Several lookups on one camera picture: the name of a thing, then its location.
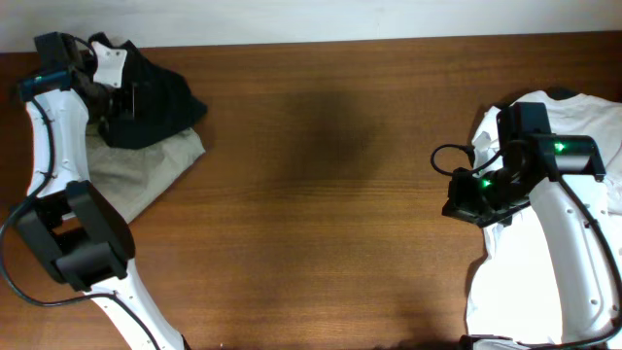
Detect black shorts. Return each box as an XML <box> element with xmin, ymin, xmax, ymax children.
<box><xmin>86</xmin><ymin>40</ymin><xmax>208</xmax><ymax>150</ymax></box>

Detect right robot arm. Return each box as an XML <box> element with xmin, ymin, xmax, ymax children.
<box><xmin>442</xmin><ymin>102</ymin><xmax>621</xmax><ymax>349</ymax></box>

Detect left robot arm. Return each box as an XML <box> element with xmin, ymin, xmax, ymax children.
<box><xmin>6</xmin><ymin>32</ymin><xmax>207</xmax><ymax>349</ymax></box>

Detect folded khaki shorts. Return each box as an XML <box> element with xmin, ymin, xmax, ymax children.
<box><xmin>86</xmin><ymin>126</ymin><xmax>205</xmax><ymax>223</ymax></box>

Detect white t-shirt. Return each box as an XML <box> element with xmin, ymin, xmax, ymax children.
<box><xmin>466</xmin><ymin>90</ymin><xmax>621</xmax><ymax>344</ymax></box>

